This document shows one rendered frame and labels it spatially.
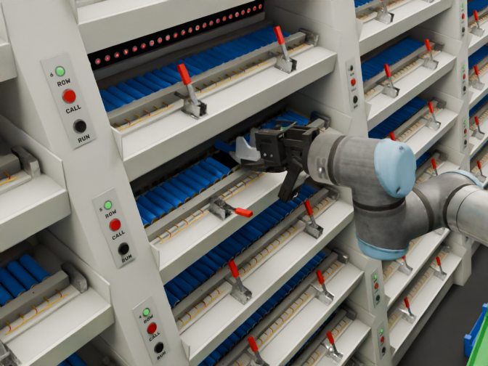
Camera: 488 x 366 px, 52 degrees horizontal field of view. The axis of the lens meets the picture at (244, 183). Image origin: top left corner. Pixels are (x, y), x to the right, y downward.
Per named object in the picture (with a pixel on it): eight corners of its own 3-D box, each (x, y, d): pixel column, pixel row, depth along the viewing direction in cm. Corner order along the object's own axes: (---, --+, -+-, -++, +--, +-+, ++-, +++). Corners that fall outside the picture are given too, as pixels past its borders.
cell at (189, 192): (175, 182, 101) (198, 197, 98) (168, 186, 100) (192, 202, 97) (176, 175, 100) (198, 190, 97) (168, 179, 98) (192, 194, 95)
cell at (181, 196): (168, 186, 99) (191, 202, 96) (161, 191, 98) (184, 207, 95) (168, 179, 98) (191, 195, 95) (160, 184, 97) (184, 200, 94)
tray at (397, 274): (457, 222, 192) (470, 195, 183) (382, 316, 154) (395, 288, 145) (409, 197, 201) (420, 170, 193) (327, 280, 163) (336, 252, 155)
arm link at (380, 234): (430, 249, 90) (428, 189, 84) (375, 273, 87) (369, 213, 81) (399, 226, 98) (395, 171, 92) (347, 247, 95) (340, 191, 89)
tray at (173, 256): (343, 150, 124) (352, 118, 118) (159, 288, 86) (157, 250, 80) (279, 118, 133) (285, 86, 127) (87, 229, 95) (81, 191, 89)
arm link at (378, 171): (397, 213, 80) (393, 157, 75) (330, 198, 88) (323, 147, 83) (421, 185, 86) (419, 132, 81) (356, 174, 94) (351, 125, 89)
